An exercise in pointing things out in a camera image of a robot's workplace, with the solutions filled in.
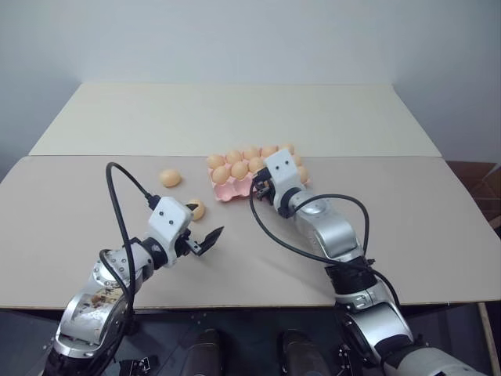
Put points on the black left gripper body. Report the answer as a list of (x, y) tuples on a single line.
[(185, 243)]

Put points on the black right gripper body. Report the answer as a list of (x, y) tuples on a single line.
[(267, 192)]

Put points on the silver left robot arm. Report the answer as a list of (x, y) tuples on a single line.
[(98, 309)]

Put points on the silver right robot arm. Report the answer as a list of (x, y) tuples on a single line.
[(352, 250)]

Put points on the loose tan egg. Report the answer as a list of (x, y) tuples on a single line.
[(198, 211), (170, 178)]

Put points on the pink egg carton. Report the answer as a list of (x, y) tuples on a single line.
[(231, 192)]

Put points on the brown cardboard box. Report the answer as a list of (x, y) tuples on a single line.
[(479, 188)]

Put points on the wooden strip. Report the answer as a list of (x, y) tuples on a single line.
[(489, 340)]

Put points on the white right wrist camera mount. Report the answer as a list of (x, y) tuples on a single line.
[(285, 172)]

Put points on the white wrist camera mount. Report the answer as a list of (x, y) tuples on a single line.
[(167, 219), (285, 172)]

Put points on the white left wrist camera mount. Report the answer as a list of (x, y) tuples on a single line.
[(167, 219)]

